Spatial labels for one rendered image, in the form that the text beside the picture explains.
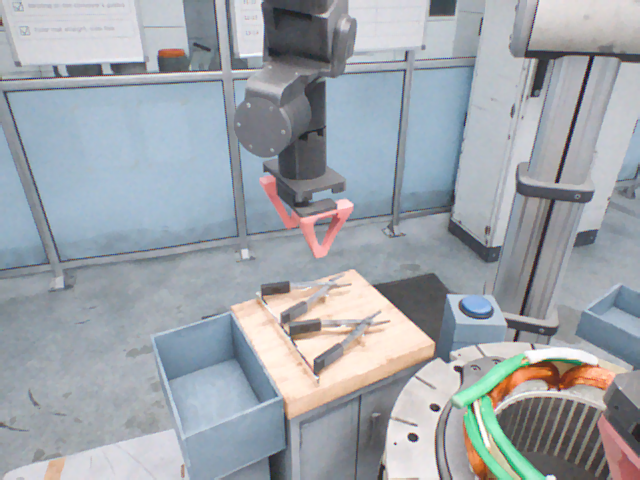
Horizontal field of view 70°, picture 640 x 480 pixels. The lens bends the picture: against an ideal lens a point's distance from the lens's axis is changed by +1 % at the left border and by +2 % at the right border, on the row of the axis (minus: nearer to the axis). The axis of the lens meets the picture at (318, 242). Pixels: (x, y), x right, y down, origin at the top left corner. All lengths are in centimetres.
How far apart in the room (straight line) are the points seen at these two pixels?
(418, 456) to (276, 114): 32
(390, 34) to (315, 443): 228
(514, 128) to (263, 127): 223
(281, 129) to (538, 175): 49
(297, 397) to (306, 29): 37
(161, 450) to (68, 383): 141
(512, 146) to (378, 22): 94
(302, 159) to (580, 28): 40
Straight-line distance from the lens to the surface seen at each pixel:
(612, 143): 307
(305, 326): 56
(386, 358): 56
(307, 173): 52
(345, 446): 64
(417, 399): 48
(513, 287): 89
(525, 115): 258
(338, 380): 53
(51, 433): 208
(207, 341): 65
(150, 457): 87
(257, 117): 44
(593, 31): 73
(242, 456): 56
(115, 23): 238
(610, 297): 79
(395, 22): 264
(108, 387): 216
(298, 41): 48
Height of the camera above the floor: 145
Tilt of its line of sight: 30 degrees down
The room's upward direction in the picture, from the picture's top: straight up
